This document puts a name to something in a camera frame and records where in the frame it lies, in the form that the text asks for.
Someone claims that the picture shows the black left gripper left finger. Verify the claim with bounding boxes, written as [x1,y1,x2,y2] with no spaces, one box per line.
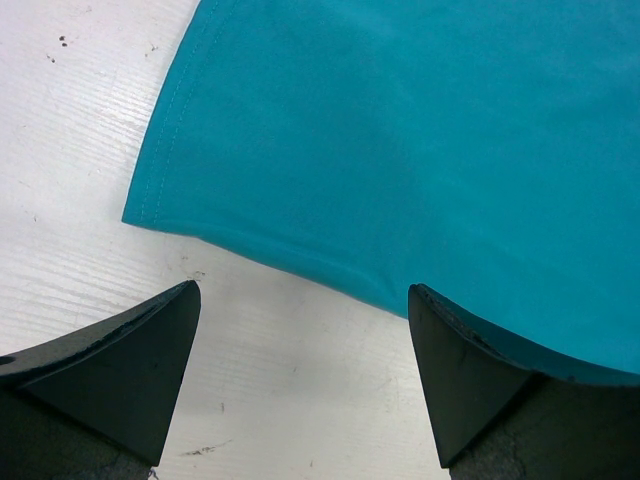
[1,280,200,479]

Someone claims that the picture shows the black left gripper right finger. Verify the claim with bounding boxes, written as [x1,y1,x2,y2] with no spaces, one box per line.
[408,284,639,479]

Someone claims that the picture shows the teal t-shirt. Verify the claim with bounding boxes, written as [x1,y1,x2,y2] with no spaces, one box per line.
[122,1,639,385]

